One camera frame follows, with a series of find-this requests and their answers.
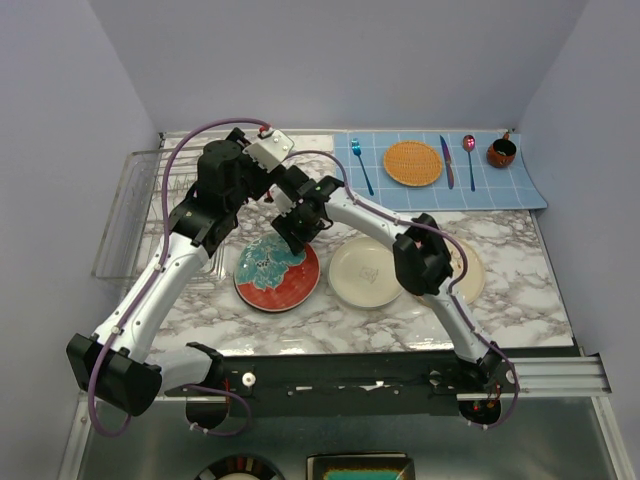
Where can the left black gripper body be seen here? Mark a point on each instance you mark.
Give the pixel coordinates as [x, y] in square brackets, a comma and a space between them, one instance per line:
[254, 176]

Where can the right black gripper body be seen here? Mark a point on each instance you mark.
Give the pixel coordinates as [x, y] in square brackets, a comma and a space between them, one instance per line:
[299, 223]

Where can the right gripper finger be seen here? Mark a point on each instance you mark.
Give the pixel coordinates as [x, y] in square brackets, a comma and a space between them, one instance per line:
[294, 260]
[285, 232]

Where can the cream white plate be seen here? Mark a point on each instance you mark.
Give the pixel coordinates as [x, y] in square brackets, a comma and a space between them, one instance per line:
[361, 273]

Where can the wire dish rack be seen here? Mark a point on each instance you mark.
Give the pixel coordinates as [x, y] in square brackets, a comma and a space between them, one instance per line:
[134, 227]

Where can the pink and cream plate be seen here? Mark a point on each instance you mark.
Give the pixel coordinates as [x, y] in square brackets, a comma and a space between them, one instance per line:
[472, 285]

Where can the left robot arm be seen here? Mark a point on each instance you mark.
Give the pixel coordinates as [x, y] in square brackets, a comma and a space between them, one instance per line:
[110, 365]

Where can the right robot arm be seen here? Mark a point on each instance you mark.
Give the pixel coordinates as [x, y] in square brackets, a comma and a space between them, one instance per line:
[421, 259]

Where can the blue metal fork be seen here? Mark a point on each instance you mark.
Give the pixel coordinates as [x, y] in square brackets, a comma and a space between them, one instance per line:
[357, 152]

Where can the blue tiled placemat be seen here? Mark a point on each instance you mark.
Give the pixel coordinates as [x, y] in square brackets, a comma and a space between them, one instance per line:
[496, 189]

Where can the woven wicker trivet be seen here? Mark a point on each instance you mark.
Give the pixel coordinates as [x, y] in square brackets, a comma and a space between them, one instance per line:
[413, 163]

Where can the iridescent table knife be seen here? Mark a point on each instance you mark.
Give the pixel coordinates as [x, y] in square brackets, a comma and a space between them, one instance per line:
[448, 163]

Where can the iridescent spoon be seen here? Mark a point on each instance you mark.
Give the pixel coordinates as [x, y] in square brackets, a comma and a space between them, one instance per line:
[468, 144]

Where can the black mounting base bar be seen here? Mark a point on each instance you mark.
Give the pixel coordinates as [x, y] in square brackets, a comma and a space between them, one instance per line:
[338, 385]

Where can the brown ceramic cup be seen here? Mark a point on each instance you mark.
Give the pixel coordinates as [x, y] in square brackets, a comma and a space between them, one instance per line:
[501, 153]

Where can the round striped object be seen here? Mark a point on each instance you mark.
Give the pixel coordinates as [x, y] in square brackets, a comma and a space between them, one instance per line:
[240, 467]

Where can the dark rectangular tray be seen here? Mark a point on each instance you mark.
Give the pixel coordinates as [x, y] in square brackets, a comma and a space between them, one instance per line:
[366, 466]

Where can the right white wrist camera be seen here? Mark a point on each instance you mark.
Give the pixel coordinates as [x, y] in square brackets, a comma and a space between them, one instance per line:
[283, 203]

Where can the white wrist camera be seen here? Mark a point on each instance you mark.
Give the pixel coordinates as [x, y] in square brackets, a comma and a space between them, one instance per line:
[283, 203]
[269, 148]

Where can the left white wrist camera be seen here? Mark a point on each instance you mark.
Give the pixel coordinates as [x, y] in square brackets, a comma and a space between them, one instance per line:
[269, 148]

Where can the aluminium extrusion rail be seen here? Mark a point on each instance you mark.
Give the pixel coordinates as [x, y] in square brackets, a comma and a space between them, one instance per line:
[560, 375]

